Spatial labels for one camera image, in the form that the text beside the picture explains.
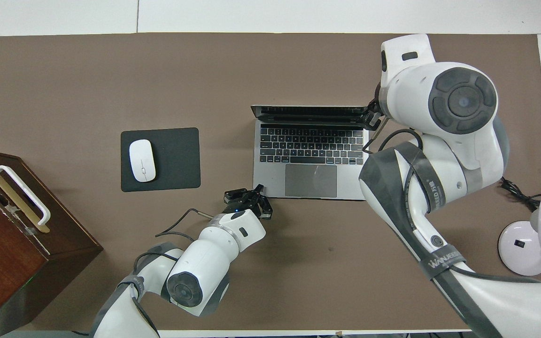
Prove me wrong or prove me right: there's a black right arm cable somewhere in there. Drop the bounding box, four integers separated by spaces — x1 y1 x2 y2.
363 117 440 245

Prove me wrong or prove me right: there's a brown table mat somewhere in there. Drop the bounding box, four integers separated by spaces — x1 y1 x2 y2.
0 33 541 331

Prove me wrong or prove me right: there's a brass handle plate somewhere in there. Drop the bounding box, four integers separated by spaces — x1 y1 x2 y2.
0 165 50 234

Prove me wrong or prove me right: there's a black lamp power cable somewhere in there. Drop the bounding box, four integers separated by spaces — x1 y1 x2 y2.
501 177 541 210

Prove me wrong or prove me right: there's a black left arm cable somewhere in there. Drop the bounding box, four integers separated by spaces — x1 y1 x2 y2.
130 208 216 338

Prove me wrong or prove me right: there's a white box handle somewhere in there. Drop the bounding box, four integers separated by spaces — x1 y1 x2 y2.
0 165 51 226

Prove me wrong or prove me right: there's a black mouse pad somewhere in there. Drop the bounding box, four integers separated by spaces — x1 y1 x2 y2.
120 127 201 192

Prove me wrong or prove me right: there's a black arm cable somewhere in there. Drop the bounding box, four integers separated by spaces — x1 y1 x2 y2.
363 117 440 245
130 208 216 338

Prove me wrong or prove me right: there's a dark wooden box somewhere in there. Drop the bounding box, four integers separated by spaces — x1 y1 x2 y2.
0 146 103 338

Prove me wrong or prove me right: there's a silver laptop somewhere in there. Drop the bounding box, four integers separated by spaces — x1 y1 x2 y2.
250 104 375 201

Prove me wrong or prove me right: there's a white desk lamp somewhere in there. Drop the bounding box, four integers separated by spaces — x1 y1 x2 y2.
498 194 541 277

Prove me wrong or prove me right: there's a white computer mouse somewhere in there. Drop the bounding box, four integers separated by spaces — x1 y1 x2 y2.
129 139 156 183

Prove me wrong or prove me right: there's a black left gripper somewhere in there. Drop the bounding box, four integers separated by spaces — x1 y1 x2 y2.
224 184 273 220

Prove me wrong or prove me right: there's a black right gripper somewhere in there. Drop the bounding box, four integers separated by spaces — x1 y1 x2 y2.
362 96 386 131

